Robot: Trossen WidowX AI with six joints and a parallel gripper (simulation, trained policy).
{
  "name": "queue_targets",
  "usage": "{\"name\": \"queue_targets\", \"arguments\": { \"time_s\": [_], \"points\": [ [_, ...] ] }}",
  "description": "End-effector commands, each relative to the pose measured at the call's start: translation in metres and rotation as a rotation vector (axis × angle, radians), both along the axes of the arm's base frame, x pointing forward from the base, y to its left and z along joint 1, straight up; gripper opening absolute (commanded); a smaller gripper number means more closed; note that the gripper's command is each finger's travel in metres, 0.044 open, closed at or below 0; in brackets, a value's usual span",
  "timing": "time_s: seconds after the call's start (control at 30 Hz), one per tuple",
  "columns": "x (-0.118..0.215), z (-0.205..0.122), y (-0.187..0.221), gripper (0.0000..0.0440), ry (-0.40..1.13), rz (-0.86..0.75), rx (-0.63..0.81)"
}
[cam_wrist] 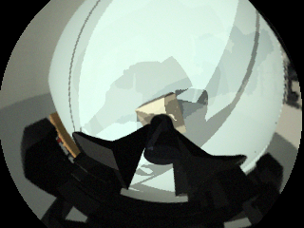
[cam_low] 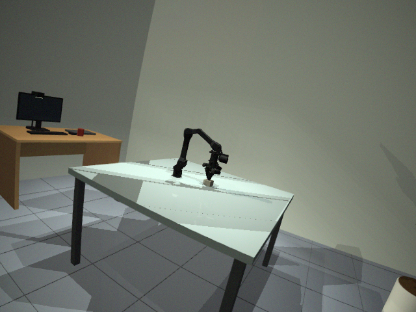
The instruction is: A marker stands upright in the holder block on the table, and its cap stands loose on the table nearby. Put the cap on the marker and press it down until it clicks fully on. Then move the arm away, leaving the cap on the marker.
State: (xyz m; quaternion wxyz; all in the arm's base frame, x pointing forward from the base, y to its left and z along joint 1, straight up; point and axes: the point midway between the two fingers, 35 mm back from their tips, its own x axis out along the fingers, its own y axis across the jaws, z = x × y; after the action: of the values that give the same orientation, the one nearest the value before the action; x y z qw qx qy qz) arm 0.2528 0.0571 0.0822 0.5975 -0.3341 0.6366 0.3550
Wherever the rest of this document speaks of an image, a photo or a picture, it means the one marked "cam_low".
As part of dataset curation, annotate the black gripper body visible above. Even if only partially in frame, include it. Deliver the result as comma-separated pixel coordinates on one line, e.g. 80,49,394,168
202,159,221,175

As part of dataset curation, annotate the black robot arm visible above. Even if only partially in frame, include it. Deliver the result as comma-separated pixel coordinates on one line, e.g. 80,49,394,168
171,128,229,178

